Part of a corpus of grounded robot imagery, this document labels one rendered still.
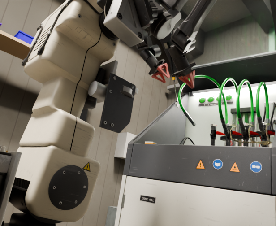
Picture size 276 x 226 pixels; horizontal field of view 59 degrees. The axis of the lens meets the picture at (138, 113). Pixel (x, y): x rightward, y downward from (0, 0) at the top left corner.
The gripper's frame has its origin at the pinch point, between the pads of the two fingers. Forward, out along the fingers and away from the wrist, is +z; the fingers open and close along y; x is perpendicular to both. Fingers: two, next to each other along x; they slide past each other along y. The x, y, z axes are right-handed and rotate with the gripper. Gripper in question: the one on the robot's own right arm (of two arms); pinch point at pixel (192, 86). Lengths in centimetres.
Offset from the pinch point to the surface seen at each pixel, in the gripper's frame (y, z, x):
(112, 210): 7, 123, 194
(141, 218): -45, 40, 19
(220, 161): -18.7, 27.2, -12.8
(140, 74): 183, 3, 240
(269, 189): -21, 36, -29
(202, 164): -21.4, 27.0, -6.0
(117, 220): -50, 40, 32
